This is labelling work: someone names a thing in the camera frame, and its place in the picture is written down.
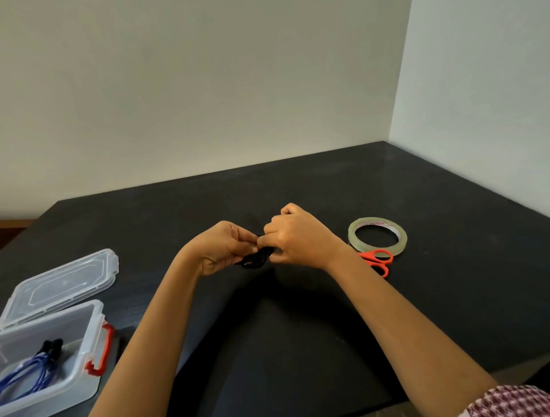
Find person's left hand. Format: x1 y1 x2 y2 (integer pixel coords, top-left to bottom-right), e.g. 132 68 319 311
186 221 261 277

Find person's right hand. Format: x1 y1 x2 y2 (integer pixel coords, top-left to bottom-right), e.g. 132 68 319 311
257 203 347 271

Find black cable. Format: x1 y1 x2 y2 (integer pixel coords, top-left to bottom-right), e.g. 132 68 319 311
235 247 276 270

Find person's left forearm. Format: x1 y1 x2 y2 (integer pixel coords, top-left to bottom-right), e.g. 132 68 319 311
88 249 205 417

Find person's right forearm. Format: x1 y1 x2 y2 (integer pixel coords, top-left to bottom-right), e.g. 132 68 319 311
324 245 499 417

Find clear tape roll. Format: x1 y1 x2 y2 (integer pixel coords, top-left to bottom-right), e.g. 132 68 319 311
347 217 408 257

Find clear plastic box lid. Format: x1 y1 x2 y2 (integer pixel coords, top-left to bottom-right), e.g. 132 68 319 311
0 249 119 331

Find clear plastic storage box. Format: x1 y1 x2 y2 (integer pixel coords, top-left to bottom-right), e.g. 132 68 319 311
0 300 116 417

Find patterned sleeve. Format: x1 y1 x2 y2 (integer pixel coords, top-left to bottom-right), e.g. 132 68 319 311
459 384 550 417

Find orange handled scissors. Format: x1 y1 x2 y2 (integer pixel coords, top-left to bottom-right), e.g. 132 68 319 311
357 249 394 279

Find blue cable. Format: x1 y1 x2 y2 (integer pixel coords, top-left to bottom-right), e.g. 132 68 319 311
0 339 64 398

